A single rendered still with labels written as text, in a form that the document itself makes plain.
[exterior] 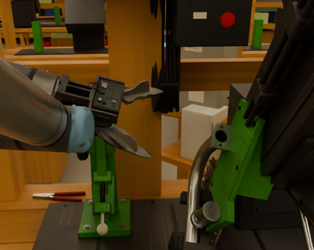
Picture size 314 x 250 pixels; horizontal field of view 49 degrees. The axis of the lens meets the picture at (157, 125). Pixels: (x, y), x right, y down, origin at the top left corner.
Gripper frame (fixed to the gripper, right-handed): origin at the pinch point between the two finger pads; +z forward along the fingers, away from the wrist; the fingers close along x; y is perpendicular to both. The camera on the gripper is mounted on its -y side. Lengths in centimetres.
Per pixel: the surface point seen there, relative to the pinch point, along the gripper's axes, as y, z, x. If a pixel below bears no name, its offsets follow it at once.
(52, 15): -733, -189, 562
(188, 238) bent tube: -9.5, 12.6, -19.2
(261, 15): -463, 272, 517
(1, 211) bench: -48, -32, -17
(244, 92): -5.2, 21.1, 16.6
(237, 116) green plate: 5.7, 14.8, 3.6
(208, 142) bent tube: -0.9, 11.6, -0.5
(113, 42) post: -12.6, -12.6, 25.0
